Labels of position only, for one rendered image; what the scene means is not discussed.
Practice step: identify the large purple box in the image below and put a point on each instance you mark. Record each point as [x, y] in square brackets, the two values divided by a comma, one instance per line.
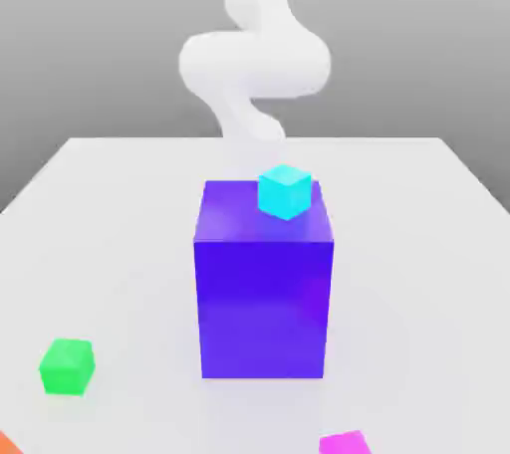
[261, 302]

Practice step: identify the large orange box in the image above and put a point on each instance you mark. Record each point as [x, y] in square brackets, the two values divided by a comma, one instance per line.
[7, 446]

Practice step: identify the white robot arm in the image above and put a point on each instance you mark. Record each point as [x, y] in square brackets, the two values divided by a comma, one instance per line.
[255, 63]

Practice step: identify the small magenta cube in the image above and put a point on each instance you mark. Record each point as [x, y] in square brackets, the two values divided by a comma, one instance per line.
[344, 444]

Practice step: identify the small cyan cube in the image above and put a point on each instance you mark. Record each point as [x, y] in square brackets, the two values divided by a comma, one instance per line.
[285, 193]

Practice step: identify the small green cube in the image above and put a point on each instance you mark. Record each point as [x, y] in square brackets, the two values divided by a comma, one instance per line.
[67, 367]

